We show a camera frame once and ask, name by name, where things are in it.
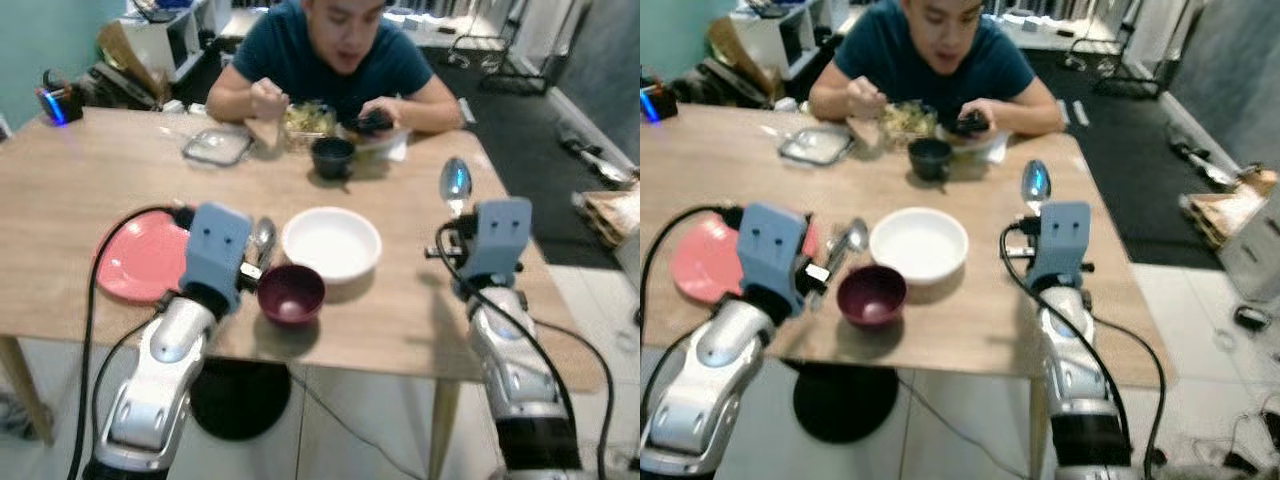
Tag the silver metal spoon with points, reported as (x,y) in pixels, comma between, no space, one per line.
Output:
(455,183)
(1036,185)

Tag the black smartphone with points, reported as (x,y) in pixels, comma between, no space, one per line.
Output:
(968,126)
(372,124)

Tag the teal-shirt man's right forearm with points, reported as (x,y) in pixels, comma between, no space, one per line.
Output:
(230,105)
(830,105)

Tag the teal-shirt man's left forearm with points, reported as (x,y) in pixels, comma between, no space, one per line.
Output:
(1030,118)
(430,115)

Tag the teal-shirt man's left hand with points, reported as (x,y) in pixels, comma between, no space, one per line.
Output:
(383,108)
(978,110)

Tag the teal-shirt man's right hand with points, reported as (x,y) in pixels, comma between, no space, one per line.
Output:
(866,100)
(268,100)

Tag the maroon mug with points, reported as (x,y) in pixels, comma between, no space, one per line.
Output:
(291,293)
(872,295)

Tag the white bowl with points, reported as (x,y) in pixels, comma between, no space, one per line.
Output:
(918,245)
(332,243)

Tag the pink plate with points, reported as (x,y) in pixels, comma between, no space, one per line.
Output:
(705,260)
(140,258)

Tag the black round disc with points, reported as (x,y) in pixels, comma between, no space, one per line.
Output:
(240,400)
(845,403)

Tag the dark blue mug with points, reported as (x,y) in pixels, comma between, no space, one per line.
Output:
(332,157)
(930,158)

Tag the clear plastic container lid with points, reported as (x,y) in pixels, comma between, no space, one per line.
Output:
(217,147)
(815,146)

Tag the cardboard tray with white bags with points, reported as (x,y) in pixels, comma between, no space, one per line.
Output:
(1230,205)
(610,215)

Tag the black power tool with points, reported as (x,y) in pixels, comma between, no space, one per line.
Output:
(595,152)
(1200,155)

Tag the clear food container with salad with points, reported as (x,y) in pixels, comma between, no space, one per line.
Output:
(908,122)
(310,122)

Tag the light wooden table leg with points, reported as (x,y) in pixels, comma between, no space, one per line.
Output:
(25,390)
(443,430)
(1036,420)

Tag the man in teal shirt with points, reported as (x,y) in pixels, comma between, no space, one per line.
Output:
(330,60)
(930,60)

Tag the black metal rack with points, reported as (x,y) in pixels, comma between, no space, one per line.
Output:
(1110,35)
(495,35)

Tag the black device with blue light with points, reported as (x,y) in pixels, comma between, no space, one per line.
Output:
(655,102)
(60,100)

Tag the brown flattened cardboard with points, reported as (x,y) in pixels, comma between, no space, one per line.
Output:
(130,60)
(740,55)

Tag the white shelf unit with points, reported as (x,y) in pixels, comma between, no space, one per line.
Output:
(165,40)
(780,35)

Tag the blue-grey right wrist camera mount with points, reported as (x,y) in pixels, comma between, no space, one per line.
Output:
(497,240)
(1060,242)

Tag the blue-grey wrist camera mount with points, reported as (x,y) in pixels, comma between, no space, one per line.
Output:
(1060,242)
(497,240)
(215,250)
(772,250)

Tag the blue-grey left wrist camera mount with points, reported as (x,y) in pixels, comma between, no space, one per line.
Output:
(772,250)
(215,250)

